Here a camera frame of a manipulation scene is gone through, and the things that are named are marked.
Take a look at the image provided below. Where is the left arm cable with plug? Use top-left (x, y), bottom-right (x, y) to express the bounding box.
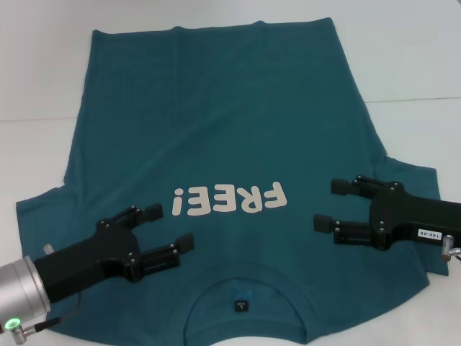
top-left (12, 292), bottom-right (84, 338)

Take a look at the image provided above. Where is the teal t-shirt with FREE print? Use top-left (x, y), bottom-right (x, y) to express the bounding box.
top-left (14, 16), bottom-right (451, 346)

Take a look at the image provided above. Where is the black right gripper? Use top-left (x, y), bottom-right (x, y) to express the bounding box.
top-left (313, 174), bottom-right (461, 252)

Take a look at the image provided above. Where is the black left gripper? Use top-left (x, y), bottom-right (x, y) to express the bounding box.
top-left (33, 202), bottom-right (196, 303)

